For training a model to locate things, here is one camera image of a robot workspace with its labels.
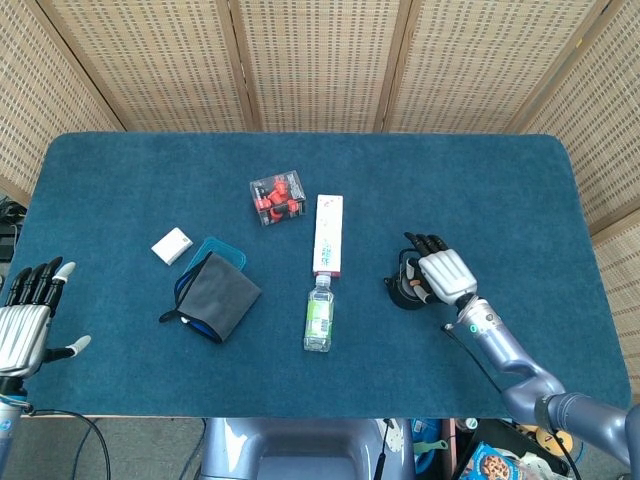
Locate grey cloth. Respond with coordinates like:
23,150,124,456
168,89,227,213
177,252,263,344

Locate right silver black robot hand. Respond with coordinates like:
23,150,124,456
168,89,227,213
403,231,477,306

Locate clear box with red parts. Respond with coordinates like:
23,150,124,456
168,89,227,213
249,170,307,229

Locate teal plastic container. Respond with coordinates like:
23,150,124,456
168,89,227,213
183,236,248,281

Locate yellow toy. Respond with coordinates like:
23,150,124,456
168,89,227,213
517,422,574,457

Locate black floor cable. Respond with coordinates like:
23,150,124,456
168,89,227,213
19,409,207,480

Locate blue black strap pouch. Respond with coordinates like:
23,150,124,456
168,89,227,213
158,258,224,345

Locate teal plastic tool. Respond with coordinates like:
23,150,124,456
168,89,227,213
412,438,449,457

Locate small white box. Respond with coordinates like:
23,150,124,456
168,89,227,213
151,227,195,267

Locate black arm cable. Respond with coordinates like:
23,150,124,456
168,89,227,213
440,322,503,394

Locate long white carton box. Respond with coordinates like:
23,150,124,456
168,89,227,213
311,194,345,279

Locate dark equipment with cables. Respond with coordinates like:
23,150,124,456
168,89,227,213
0,195,27,262

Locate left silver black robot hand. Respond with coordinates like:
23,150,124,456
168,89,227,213
0,256,92,379

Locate woven bamboo folding screen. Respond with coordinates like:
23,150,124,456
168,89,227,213
0,0,640,361

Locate blue cookie box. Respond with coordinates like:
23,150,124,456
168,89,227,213
464,441,532,480

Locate blue table mat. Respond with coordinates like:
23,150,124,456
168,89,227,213
8,131,632,419

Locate small black kettle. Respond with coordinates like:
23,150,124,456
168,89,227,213
382,248,437,312

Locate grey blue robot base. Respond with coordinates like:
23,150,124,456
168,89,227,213
199,417,416,480

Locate clear water bottle green label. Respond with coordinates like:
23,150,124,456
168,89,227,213
301,272,336,353

